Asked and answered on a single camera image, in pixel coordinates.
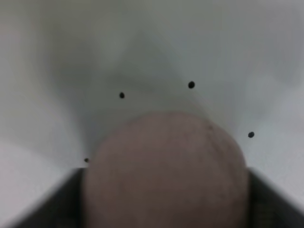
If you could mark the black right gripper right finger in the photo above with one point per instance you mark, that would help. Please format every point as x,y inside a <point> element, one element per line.
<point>269,207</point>

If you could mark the pink peach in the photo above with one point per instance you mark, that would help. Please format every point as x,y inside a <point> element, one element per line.
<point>167,170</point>

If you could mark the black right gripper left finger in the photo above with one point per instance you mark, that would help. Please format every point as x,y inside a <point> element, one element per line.
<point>61,209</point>

